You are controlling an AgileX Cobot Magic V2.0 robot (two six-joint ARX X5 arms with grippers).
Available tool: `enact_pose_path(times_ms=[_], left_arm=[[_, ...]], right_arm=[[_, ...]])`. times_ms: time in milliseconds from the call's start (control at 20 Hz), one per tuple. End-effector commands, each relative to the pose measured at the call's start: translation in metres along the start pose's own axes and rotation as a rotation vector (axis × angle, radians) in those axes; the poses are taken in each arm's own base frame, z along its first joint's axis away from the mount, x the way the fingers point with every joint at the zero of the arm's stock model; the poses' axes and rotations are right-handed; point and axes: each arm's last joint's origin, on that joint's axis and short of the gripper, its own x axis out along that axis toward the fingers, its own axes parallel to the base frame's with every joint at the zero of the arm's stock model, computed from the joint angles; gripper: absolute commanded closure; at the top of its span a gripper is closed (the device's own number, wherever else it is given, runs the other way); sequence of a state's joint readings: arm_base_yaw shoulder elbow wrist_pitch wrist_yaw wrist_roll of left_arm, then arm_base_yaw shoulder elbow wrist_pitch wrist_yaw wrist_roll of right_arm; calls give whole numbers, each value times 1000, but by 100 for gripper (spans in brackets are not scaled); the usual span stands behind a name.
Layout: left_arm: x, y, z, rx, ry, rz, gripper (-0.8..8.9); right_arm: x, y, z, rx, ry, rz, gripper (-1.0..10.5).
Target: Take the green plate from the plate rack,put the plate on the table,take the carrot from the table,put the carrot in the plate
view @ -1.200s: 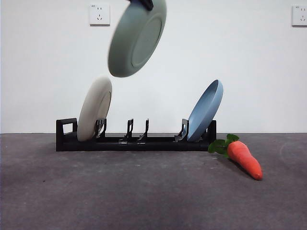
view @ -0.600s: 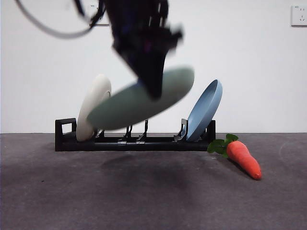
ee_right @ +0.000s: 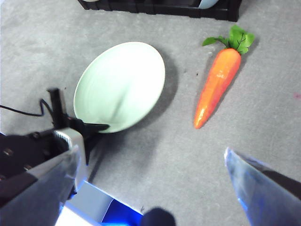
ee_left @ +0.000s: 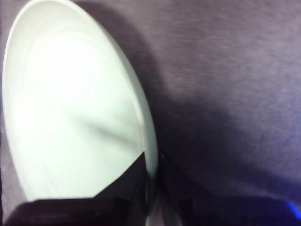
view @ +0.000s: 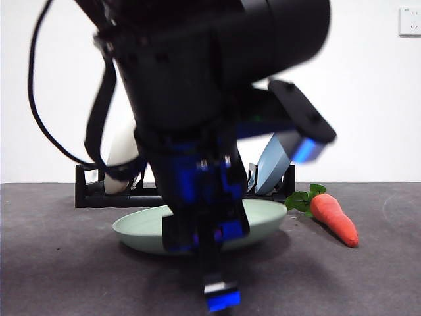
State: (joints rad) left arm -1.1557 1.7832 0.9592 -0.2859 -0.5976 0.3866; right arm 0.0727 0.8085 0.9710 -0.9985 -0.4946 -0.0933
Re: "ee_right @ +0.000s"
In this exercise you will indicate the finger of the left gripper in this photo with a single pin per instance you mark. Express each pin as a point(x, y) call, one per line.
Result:
point(90, 146)
point(95, 127)

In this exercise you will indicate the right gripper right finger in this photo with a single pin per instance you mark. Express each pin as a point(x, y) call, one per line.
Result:
point(263, 193)

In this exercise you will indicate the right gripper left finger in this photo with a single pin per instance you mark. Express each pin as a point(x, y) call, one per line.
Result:
point(35, 200)

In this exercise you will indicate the light green plate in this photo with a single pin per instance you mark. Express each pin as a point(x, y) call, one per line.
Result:
point(122, 82)

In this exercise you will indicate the orange toy carrot green leaves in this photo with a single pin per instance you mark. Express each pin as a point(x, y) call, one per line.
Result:
point(218, 82)

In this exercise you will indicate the cream white plate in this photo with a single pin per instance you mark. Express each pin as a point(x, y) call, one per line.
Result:
point(91, 0)

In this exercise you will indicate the black plate rack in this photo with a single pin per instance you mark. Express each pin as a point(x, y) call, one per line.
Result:
point(164, 10)

